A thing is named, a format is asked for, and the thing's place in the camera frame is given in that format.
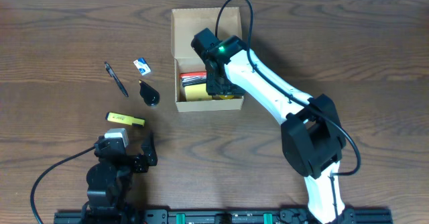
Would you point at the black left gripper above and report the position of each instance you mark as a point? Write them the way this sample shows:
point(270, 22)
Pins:
point(135, 161)

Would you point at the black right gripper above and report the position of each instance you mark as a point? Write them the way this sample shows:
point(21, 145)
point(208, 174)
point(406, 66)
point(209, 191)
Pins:
point(220, 84)

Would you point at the yellow adhesive tape roll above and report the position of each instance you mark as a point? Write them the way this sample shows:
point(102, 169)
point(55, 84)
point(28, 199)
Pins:
point(222, 97)

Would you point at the red multi-tool pocket knife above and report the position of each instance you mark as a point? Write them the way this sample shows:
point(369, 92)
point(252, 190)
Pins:
point(193, 78)

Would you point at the white blue eraser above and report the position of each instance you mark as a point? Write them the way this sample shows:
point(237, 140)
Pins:
point(142, 66)

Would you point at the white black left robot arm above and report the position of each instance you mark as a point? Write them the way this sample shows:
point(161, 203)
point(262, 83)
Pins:
point(111, 179)

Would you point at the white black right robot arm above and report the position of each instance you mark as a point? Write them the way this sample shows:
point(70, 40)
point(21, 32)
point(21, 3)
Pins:
point(312, 136)

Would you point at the yellow sticky note pad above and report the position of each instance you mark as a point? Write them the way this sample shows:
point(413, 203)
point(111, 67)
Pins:
point(197, 93)

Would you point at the open cardboard box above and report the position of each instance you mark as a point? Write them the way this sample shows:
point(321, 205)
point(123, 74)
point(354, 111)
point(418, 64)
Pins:
point(185, 23)

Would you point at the yellow highlighter marker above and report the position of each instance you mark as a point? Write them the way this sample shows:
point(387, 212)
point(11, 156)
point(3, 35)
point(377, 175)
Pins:
point(125, 119)

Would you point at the black correction tape dispenser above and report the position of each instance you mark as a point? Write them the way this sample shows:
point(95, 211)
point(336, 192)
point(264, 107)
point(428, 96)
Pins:
point(150, 96)

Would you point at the black ballpoint pen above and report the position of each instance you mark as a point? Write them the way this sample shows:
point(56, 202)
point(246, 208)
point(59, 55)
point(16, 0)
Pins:
point(116, 79)

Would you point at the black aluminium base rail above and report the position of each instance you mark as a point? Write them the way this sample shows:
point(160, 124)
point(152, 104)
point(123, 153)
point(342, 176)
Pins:
point(282, 216)

